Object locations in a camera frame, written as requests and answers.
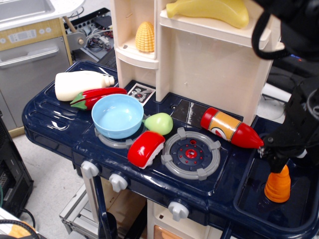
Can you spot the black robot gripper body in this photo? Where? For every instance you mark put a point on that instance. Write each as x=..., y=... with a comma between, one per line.
x=299, y=132

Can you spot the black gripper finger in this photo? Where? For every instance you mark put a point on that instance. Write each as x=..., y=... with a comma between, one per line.
x=277, y=161

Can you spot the orange toy carrot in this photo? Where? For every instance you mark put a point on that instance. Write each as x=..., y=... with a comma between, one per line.
x=278, y=186

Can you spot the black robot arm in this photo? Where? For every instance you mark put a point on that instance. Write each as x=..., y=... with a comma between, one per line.
x=300, y=35

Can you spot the light blue plastic bowl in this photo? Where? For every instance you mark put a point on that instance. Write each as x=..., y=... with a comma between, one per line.
x=117, y=116

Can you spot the red toy ketchup bottle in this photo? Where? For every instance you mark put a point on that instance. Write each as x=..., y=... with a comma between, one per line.
x=230, y=129

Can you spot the grey right stove burner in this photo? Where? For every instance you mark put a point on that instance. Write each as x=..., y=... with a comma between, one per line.
x=191, y=155

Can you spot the grey stove burner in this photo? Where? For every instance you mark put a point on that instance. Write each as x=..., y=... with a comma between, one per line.
x=191, y=155
x=124, y=143

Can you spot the grey right stove knob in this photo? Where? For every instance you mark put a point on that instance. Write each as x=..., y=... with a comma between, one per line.
x=178, y=211

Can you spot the grey stove knob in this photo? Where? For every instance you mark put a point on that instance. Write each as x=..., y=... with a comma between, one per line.
x=118, y=182
x=178, y=211
x=89, y=170

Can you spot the navy toy kitchen counter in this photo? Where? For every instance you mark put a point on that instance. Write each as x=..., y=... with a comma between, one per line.
x=231, y=199

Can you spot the green toy pear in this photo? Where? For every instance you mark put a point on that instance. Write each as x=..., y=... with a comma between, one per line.
x=161, y=123

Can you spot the red and white toy sushi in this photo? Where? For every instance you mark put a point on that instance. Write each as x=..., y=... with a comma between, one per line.
x=145, y=148

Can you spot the cream toy kitchen shelf unit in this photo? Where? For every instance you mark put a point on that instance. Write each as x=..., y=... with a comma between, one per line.
x=202, y=59

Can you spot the yellow toy banana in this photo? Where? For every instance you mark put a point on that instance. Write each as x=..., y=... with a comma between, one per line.
x=232, y=12

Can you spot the grey left stove burner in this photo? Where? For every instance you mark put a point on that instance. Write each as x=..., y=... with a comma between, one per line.
x=124, y=143

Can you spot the grey middle stove knob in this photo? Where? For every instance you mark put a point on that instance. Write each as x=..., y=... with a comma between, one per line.
x=118, y=182

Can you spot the yellow toy corn cob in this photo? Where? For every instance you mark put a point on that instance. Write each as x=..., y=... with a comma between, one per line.
x=145, y=37

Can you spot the grey left stove knob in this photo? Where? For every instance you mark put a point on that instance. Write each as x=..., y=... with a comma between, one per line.
x=89, y=170

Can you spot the red toy chili pepper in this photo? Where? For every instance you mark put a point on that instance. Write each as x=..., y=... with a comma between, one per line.
x=87, y=99

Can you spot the white toy mayonnaise bottle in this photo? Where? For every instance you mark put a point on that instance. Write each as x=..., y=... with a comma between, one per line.
x=69, y=84

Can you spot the black computer case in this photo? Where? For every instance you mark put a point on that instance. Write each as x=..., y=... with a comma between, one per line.
x=16, y=184

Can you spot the wooden toy dishwasher cabinet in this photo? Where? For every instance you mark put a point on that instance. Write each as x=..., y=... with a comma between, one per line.
x=33, y=48

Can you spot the aluminium extrusion frame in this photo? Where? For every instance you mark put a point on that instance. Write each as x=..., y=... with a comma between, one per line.
x=77, y=217

